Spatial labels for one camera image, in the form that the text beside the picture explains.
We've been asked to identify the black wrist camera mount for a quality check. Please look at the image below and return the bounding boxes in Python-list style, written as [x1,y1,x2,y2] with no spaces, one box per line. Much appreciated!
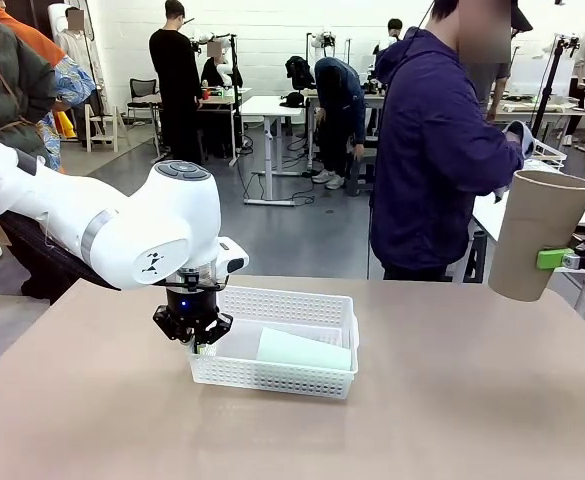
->
[171,268,226,294]

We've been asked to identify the person in blue denim jacket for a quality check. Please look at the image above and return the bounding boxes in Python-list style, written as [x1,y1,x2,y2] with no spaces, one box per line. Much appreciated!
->
[313,56,368,191]

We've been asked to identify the person in black clothes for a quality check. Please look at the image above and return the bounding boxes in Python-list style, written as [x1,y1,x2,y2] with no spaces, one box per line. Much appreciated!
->
[148,0,204,166]

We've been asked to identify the white wire dish rack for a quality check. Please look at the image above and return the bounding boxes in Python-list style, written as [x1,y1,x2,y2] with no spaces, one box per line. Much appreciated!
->
[521,142,569,175]

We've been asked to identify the person in grey clothes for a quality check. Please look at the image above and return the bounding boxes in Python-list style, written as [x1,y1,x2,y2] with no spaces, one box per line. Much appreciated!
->
[464,62,512,121]

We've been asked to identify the black frame under table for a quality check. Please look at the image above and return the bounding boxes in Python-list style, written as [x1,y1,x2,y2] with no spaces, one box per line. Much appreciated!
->
[459,230,488,284]

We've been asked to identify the long desk with wooden boards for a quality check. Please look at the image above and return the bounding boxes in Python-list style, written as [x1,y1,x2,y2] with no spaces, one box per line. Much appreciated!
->
[491,94,585,151]

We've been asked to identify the dark low stool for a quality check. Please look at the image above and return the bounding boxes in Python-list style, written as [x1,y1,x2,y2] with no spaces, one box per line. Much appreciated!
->
[346,147,379,197]

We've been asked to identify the mannequin in dark green coat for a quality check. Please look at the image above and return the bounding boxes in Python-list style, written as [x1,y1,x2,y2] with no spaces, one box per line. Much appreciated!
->
[0,0,58,166]

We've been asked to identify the black tripod stand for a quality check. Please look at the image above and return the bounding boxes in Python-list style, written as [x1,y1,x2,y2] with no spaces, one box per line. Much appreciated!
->
[530,33,582,141]

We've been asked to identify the white perforated plastic basket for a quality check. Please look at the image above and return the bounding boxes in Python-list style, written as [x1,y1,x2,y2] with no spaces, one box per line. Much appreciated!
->
[187,284,361,401]

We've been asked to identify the black fabric cable sleeve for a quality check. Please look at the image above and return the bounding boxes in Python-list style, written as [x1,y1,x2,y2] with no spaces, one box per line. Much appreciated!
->
[0,198,123,304]

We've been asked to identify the seated person in black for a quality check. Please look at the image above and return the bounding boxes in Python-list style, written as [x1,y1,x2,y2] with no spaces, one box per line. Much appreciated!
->
[199,39,244,90]

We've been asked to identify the white wooden step stool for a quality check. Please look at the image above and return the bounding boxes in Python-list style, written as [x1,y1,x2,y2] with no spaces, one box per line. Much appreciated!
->
[84,102,122,154]

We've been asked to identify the mannequin in orange blue garments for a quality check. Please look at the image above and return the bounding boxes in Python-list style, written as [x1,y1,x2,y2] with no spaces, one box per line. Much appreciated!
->
[0,2,97,174]

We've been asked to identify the light green cup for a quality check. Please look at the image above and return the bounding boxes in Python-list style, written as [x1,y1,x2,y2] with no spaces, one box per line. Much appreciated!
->
[255,326,353,372]

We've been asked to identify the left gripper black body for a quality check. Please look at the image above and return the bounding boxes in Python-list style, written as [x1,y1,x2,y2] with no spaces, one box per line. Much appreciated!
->
[165,287,219,326]

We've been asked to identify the black office chair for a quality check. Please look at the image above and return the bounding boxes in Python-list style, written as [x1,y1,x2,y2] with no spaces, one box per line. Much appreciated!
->
[125,77,164,124]

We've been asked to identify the white standing desk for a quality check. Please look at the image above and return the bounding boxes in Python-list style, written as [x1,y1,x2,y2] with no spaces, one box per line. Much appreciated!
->
[240,94,307,207]

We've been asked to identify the person's right forearm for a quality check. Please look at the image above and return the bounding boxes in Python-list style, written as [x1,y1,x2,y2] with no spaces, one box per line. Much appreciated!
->
[464,127,527,197]

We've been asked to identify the white robot beside seated person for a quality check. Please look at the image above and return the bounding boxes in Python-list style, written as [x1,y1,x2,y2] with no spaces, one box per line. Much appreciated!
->
[189,27,233,86]

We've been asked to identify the brown cardboard tube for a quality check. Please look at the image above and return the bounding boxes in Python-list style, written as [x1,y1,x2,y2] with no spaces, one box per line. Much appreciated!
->
[487,169,585,304]

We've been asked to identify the black camera pole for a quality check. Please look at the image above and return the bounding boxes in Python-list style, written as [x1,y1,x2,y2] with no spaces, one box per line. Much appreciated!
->
[227,32,241,166]

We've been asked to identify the black backpack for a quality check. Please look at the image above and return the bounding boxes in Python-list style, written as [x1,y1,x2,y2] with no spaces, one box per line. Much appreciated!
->
[285,55,317,92]

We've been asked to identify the wooden top desk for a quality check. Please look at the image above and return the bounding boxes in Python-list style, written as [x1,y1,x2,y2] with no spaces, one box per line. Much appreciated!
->
[196,85,253,167]

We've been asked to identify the person in purple jacket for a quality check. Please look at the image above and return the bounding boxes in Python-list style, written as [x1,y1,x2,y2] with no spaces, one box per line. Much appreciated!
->
[369,0,534,282]

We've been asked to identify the white robot behind backpack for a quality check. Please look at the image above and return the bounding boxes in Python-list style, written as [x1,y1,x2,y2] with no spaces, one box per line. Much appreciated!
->
[307,29,341,66]

